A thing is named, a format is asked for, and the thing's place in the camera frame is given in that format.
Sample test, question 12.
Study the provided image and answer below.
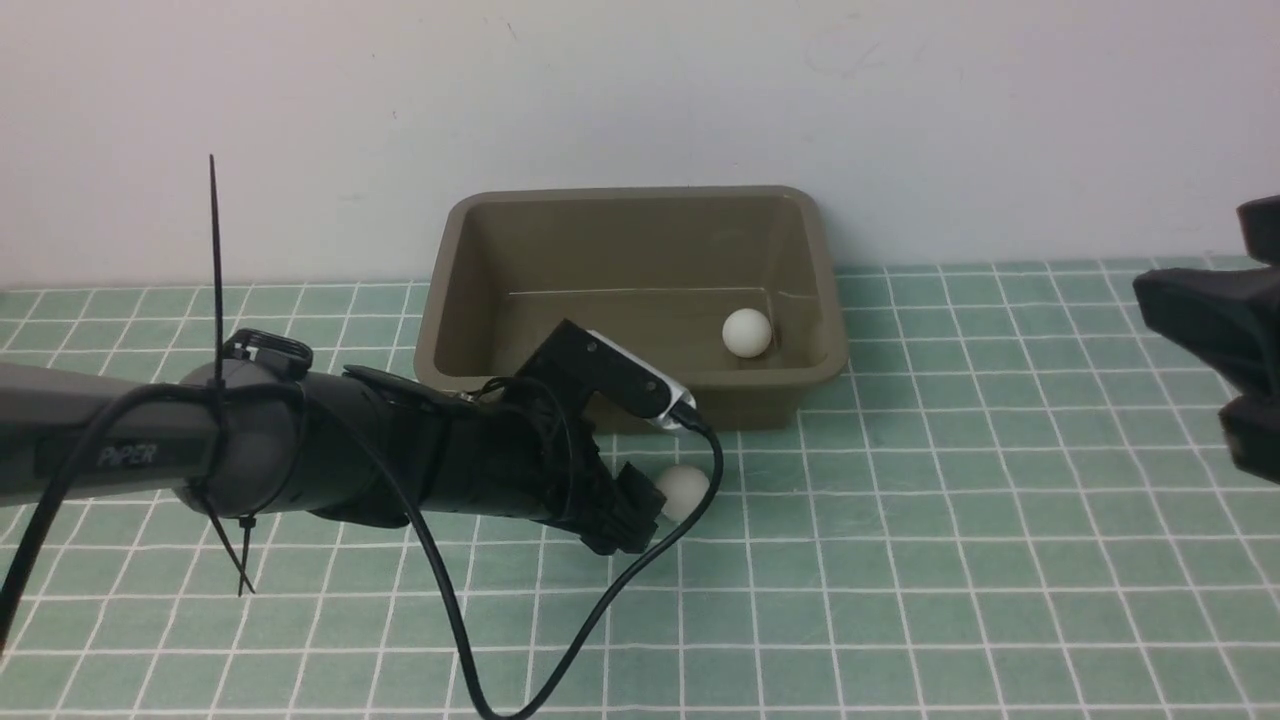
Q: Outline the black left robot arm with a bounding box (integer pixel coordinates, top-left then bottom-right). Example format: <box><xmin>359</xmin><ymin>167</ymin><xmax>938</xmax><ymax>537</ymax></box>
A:
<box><xmin>69</xmin><ymin>357</ymin><xmax>689</xmax><ymax>555</ymax></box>

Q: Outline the olive plastic bin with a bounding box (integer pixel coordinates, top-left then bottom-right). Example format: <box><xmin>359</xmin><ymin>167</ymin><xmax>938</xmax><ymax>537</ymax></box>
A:
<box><xmin>413</xmin><ymin>186</ymin><xmax>849</xmax><ymax>432</ymax></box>

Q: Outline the left black camera cable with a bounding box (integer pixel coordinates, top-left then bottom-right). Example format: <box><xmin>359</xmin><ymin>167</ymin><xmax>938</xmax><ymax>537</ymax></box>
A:
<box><xmin>0</xmin><ymin>386</ymin><xmax>724</xmax><ymax>720</ymax></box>

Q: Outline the green checkered tablecloth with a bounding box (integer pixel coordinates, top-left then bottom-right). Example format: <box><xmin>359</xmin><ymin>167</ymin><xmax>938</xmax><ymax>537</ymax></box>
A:
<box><xmin>1</xmin><ymin>258</ymin><xmax>1279</xmax><ymax>719</ymax></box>

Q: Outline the plain white ball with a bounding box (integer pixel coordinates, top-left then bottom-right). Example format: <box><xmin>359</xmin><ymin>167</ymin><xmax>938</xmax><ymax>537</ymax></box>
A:
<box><xmin>721</xmin><ymin>307</ymin><xmax>773</xmax><ymax>359</ymax></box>
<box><xmin>654</xmin><ymin>464</ymin><xmax>710</xmax><ymax>524</ymax></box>

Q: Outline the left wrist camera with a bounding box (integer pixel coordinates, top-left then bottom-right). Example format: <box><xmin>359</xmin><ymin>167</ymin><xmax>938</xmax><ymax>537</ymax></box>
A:
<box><xmin>515</xmin><ymin>319</ymin><xmax>708</xmax><ymax>430</ymax></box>

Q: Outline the black cable tie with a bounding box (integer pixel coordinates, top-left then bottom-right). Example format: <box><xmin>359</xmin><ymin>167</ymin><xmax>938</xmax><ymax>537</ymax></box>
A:
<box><xmin>179</xmin><ymin>152</ymin><xmax>314</xmax><ymax>596</ymax></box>

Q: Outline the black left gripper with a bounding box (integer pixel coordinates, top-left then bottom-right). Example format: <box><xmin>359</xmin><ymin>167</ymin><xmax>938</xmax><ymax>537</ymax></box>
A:
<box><xmin>420</xmin><ymin>386</ymin><xmax>666</xmax><ymax>556</ymax></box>

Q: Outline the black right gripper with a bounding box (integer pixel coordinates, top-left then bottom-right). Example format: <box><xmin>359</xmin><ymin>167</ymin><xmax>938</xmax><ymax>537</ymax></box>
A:
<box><xmin>1132</xmin><ymin>196</ymin><xmax>1279</xmax><ymax>483</ymax></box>

